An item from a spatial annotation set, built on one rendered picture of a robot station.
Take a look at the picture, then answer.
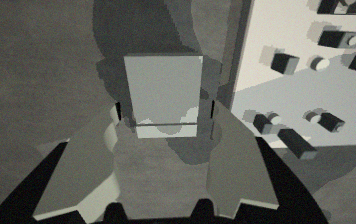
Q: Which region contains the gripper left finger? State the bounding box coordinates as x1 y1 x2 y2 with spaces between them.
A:
0 102 121 224

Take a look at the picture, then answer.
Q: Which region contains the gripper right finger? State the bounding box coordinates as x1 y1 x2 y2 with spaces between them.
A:
206 100 329 224

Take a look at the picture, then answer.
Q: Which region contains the white fixture plate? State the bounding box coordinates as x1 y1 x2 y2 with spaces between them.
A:
225 0 356 148

